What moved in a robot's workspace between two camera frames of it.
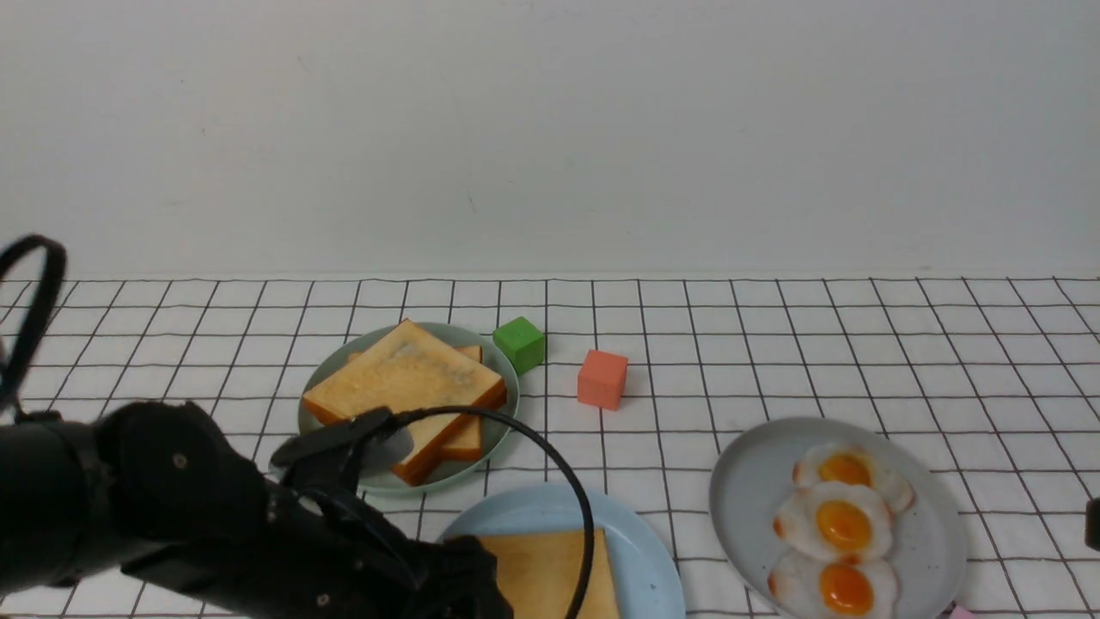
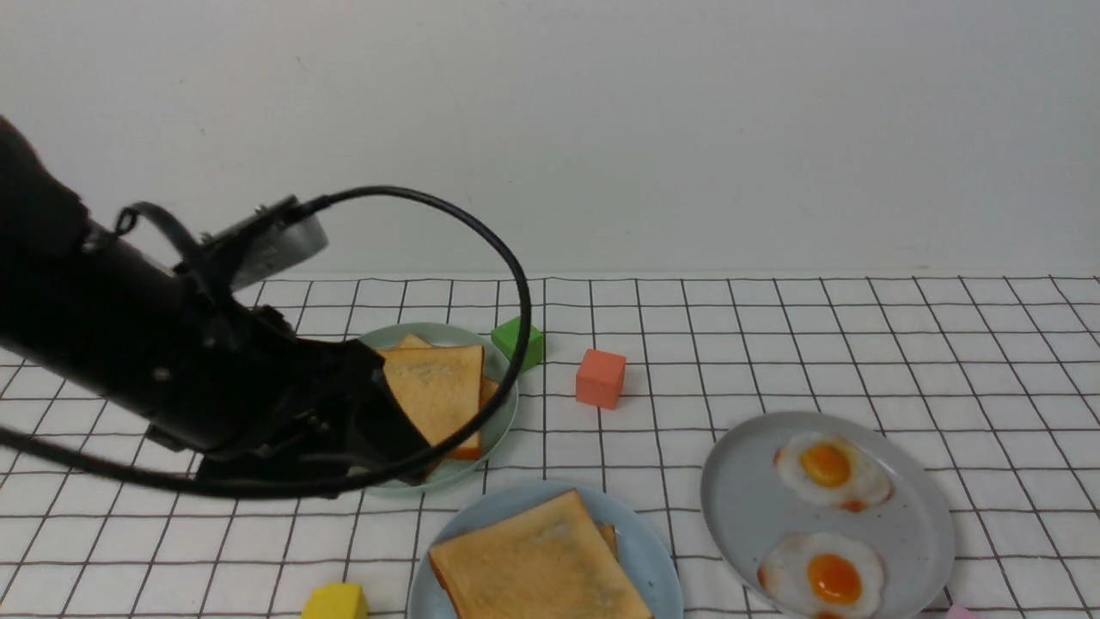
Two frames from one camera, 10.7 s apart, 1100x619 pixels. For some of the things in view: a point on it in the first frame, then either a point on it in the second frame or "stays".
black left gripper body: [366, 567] -> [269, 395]
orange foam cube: [601, 379] stays
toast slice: [408, 369] stays
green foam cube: [522, 341] stays
